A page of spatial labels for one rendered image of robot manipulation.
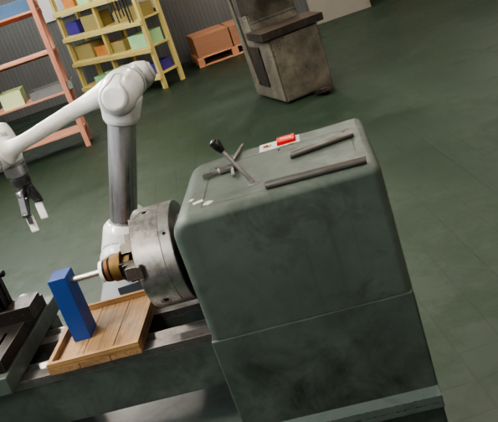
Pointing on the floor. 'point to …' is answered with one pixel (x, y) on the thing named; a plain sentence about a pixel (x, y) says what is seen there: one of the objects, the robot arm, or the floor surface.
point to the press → (282, 48)
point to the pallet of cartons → (214, 43)
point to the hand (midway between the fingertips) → (39, 222)
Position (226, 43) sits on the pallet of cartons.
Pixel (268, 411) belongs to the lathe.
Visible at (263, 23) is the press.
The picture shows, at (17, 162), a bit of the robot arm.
